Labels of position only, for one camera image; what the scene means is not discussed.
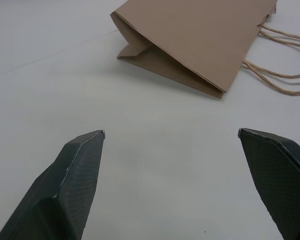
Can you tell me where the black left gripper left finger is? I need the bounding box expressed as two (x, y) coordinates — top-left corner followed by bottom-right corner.
(0, 129), (106, 240)

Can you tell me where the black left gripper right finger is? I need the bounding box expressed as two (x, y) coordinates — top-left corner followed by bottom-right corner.
(236, 128), (300, 240)

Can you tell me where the brown paper bag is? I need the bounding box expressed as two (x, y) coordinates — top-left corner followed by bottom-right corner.
(110, 0), (300, 100)

